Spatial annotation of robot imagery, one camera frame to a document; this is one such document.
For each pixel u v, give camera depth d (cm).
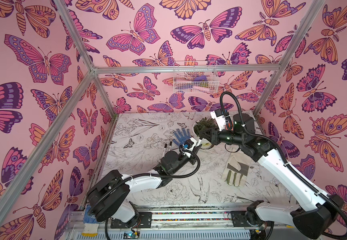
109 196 43
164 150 100
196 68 92
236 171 90
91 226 73
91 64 90
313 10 70
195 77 95
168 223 73
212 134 60
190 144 61
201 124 90
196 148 71
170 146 101
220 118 61
